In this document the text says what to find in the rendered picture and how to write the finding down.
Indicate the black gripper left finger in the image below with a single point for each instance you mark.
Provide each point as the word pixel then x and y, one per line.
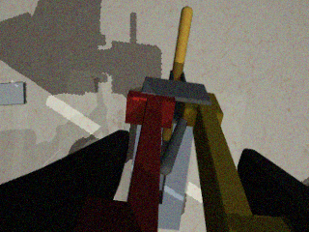
pixel 51 198

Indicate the grey forked bar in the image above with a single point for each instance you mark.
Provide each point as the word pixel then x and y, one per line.
pixel 12 93

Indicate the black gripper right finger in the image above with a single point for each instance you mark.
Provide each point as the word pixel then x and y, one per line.
pixel 272 192

